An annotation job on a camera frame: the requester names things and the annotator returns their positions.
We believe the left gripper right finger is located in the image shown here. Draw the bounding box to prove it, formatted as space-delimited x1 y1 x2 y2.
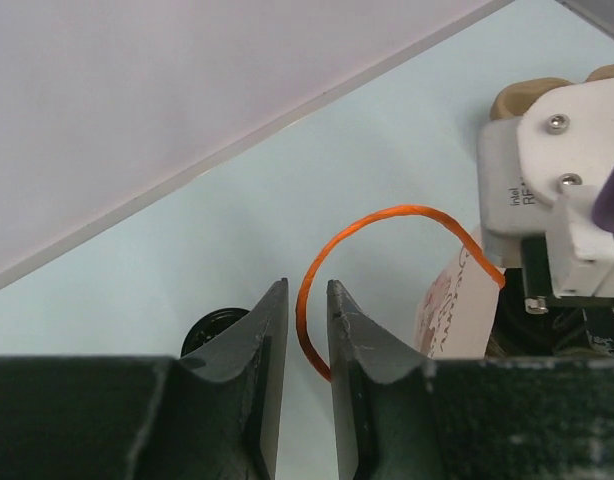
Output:
327 280 614 479

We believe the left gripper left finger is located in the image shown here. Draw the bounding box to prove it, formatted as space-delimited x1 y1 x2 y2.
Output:
0 279 289 479

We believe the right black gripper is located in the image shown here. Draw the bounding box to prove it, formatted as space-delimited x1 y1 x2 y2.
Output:
489 269 614 358

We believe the beige paper takeout bag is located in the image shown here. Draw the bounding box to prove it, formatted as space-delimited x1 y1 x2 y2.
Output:
295 204 506 381

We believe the short black coffee cup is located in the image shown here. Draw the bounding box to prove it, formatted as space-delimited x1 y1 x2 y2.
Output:
180 307 250 357

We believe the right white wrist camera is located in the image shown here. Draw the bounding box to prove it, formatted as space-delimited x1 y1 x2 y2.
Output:
477 78 614 314

